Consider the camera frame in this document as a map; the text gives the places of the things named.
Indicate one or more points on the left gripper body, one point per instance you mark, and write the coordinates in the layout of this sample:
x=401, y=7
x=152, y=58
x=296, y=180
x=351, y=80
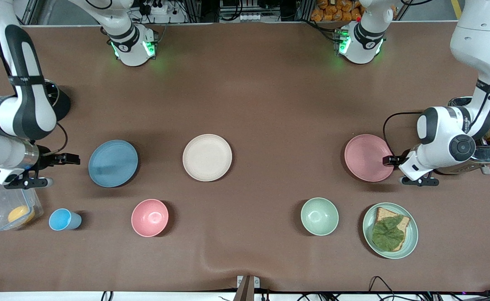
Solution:
x=404, y=158

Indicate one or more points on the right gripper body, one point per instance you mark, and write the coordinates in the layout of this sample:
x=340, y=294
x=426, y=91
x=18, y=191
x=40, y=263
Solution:
x=44, y=161

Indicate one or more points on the pink plate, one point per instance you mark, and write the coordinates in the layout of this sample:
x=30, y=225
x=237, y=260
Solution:
x=366, y=158

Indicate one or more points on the blue plate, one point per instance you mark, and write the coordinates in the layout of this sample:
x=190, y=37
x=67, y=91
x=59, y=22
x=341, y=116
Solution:
x=113, y=164

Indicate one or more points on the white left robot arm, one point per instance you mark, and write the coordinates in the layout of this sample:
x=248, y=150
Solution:
x=479, y=42

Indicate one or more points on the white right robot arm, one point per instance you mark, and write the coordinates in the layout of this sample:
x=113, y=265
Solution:
x=31, y=108

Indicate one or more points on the bread slice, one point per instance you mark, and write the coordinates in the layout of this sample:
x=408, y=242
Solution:
x=382, y=214

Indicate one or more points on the blue cup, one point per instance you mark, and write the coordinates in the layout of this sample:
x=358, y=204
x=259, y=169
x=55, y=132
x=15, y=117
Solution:
x=61, y=220

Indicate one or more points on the green plate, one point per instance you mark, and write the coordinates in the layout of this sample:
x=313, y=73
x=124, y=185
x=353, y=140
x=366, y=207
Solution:
x=412, y=234

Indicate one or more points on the green lettuce leaf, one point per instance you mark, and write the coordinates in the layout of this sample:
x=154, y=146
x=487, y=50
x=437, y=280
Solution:
x=388, y=234

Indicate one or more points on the silver toaster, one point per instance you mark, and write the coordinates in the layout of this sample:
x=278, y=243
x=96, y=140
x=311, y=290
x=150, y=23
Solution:
x=489, y=152

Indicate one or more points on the green bowl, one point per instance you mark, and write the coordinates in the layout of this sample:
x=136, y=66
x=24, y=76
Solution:
x=319, y=216

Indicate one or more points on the pink bowl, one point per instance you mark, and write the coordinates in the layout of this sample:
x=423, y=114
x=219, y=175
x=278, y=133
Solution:
x=149, y=217

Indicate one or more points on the brown table cover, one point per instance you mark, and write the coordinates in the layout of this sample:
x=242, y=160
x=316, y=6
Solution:
x=270, y=104

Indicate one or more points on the beige plate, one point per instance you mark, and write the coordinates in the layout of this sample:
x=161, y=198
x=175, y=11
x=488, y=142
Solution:
x=207, y=157

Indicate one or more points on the bag of orange buns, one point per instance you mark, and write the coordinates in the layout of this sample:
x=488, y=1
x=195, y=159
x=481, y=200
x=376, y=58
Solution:
x=333, y=10

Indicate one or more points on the white power strip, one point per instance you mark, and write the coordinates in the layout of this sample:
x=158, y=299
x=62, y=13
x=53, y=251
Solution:
x=153, y=8
x=250, y=17

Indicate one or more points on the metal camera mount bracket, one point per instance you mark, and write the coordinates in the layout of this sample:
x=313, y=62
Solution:
x=247, y=288

